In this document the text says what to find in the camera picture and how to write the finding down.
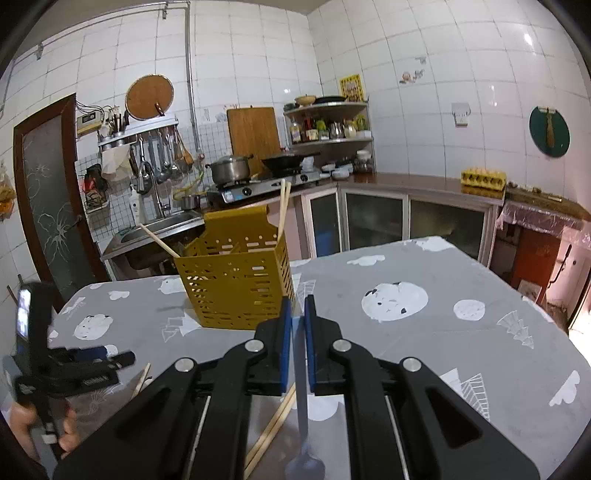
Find white soap bottle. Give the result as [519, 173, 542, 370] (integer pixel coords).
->
[129, 185, 144, 224]

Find black wok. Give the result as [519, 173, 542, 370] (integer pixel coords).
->
[261, 151, 321, 174]

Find wire wall basket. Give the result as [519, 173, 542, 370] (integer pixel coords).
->
[83, 164, 110, 213]

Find metal corner shelf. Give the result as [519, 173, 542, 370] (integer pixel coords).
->
[283, 100, 374, 160]

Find metal faucet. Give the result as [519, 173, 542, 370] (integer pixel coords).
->
[137, 161, 171, 220]

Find wooden door with frosted glass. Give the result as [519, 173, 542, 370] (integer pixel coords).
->
[13, 93, 100, 315]

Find steel sink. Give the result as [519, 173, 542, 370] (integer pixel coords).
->
[100, 210, 206, 259]

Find gas stove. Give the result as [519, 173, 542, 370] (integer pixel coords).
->
[206, 168, 324, 206]

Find white hanging cloth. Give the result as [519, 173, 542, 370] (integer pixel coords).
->
[100, 148, 130, 181]

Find person's left hand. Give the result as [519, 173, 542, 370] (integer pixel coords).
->
[7, 399, 80, 460]

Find yellow perforated utensil holder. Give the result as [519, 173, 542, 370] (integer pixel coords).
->
[174, 206, 296, 330]

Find plastic-covered wooden side table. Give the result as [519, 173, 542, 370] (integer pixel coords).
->
[496, 185, 591, 296]

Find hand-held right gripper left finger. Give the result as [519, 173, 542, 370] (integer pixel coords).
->
[53, 298, 296, 480]

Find steel pot with lid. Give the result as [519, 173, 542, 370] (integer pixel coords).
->
[204, 154, 254, 185]

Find row of condiment bottles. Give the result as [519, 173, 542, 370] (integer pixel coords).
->
[288, 115, 372, 143]

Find hanging plastic bag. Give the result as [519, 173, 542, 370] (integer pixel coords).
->
[0, 161, 17, 222]

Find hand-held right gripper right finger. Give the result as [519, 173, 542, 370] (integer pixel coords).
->
[302, 294, 541, 480]

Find silver metal spoon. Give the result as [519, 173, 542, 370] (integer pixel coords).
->
[285, 318, 326, 480]

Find knives in rack holder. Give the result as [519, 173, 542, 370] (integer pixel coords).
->
[106, 107, 132, 137]

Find row of hanging kitchen utensils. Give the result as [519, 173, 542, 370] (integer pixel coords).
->
[127, 127, 195, 185]

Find metal wall pipe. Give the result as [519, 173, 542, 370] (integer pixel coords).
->
[0, 0, 204, 158]

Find metal wall rack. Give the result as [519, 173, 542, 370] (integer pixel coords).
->
[97, 117, 180, 148]

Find green round wall board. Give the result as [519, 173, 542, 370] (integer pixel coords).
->
[529, 106, 570, 158]

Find grey printed tablecloth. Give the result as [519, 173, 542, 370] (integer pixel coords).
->
[46, 236, 587, 480]

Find stack of white bowls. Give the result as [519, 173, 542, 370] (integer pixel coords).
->
[321, 161, 354, 180]

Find yellow wall poster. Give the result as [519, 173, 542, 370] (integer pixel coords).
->
[339, 74, 365, 103]

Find white wall control box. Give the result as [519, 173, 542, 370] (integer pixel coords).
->
[76, 108, 105, 134]

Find rectangular wooden cutting board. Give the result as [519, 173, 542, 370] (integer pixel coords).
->
[226, 106, 282, 174]

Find yellow egg carton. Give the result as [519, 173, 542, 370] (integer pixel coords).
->
[461, 167, 507, 189]

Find kitchen counter cabinets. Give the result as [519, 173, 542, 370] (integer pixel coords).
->
[300, 173, 506, 268]

